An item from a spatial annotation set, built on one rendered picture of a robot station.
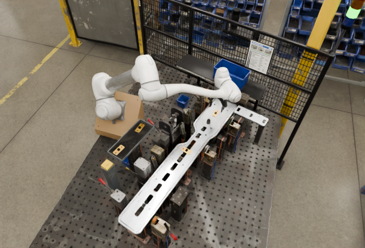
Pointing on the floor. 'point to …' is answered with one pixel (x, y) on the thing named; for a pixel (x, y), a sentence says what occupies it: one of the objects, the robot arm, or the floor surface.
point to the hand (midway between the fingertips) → (216, 107)
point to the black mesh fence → (226, 53)
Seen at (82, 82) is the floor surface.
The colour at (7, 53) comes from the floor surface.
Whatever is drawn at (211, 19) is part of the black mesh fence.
